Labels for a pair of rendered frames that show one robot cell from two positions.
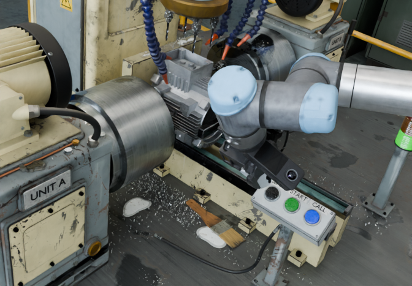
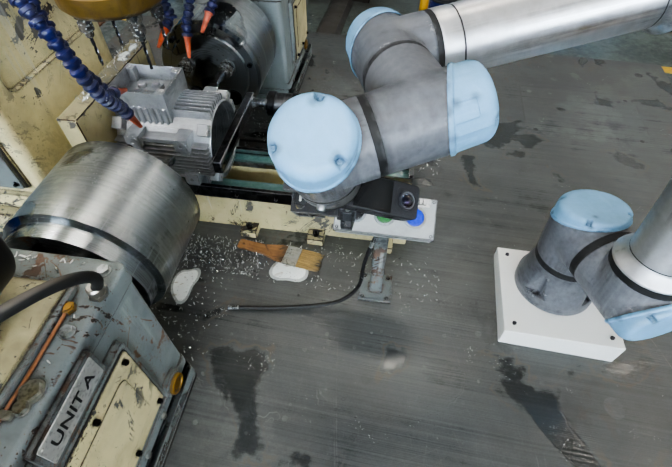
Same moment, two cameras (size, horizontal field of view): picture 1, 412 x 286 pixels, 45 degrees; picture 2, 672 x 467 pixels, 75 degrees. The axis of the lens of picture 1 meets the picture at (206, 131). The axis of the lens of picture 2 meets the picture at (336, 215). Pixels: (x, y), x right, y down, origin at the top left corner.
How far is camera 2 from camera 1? 0.45 m
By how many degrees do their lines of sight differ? 25
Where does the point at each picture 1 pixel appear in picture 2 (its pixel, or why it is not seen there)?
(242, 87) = (340, 135)
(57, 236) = (125, 428)
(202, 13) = (136, 5)
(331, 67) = (421, 24)
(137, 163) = (170, 258)
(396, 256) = (463, 189)
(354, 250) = not seen: hidden behind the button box
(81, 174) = (108, 340)
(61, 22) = not seen: outside the picture
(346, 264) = not seen: hidden behind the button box
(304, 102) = (452, 113)
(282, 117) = (419, 152)
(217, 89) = (295, 156)
